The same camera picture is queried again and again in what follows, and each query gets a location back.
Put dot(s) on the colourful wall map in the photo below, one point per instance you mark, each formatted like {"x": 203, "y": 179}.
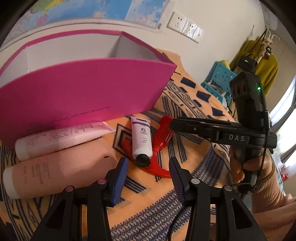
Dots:
{"x": 147, "y": 13}

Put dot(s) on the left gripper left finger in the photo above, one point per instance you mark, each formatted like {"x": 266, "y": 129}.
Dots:
{"x": 63, "y": 220}

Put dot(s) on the light pink tube white cap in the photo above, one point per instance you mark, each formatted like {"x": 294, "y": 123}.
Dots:
{"x": 48, "y": 142}

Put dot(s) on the salmon pink tube white cap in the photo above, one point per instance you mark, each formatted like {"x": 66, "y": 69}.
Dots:
{"x": 78, "y": 166}

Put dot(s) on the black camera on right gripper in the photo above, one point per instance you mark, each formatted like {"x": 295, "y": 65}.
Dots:
{"x": 247, "y": 94}

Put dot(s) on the orange patterned tablecloth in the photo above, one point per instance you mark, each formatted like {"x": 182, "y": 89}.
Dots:
{"x": 148, "y": 203}

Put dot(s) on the blue perforated plastic rack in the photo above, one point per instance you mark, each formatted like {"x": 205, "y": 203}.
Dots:
{"x": 217, "y": 83}

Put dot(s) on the white wall socket panel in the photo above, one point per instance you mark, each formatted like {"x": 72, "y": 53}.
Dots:
{"x": 186, "y": 27}

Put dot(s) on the white hand cream tube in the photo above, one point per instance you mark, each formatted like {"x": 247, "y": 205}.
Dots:
{"x": 141, "y": 141}

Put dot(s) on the yellow hanging garment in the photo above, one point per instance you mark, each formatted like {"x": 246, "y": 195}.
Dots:
{"x": 267, "y": 69}

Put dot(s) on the pink cardboard box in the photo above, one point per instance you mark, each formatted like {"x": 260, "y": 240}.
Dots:
{"x": 75, "y": 77}

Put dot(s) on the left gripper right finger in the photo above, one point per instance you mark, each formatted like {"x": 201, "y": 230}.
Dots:
{"x": 234, "y": 220}

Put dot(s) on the red tassel ornament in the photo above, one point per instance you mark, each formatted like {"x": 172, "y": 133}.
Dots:
{"x": 159, "y": 142}

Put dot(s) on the pink knit right sleeve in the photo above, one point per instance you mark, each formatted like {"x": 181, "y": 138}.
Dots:
{"x": 273, "y": 211}

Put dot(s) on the person right hand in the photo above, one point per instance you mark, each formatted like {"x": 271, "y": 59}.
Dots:
{"x": 240, "y": 169}

